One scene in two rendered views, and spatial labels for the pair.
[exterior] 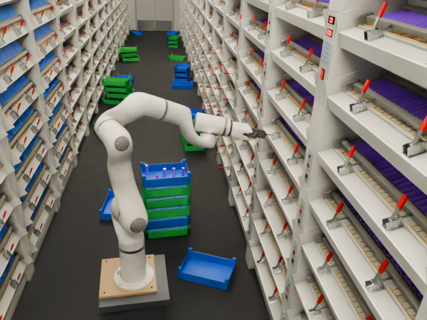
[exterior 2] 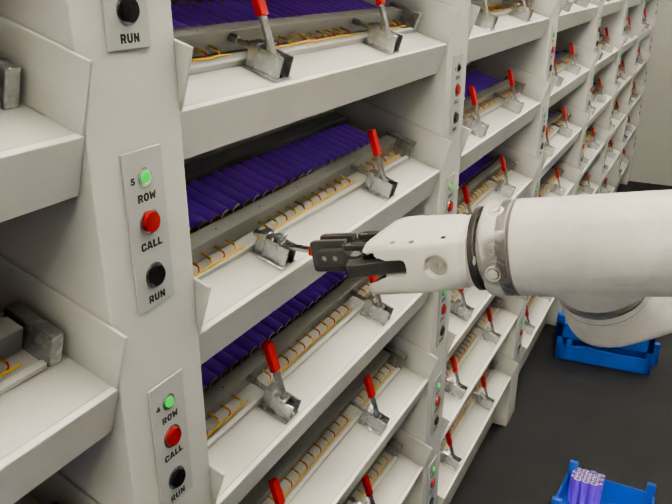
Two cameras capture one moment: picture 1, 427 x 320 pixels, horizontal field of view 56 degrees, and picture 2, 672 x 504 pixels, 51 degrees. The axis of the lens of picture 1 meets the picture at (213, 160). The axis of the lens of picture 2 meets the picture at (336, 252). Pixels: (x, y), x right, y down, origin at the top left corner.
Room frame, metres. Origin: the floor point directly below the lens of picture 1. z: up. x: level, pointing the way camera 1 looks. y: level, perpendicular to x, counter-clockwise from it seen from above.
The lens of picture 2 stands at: (2.24, 0.17, 1.22)
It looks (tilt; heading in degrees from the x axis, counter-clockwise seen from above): 22 degrees down; 216
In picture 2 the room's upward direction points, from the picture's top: straight up
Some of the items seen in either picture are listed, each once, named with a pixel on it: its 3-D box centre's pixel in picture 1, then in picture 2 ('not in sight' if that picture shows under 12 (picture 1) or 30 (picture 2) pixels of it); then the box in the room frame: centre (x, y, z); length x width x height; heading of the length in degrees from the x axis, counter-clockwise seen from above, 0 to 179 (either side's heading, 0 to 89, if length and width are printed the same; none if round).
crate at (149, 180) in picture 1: (164, 172); not in sight; (2.26, 0.31, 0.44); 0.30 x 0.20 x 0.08; 105
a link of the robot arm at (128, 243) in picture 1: (128, 220); not in sight; (1.50, 0.38, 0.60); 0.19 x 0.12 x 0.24; 32
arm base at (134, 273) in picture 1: (133, 261); not in sight; (1.47, 0.36, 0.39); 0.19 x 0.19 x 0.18
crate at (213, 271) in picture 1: (207, 267); not in sight; (1.84, 0.01, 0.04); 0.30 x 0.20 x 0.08; 75
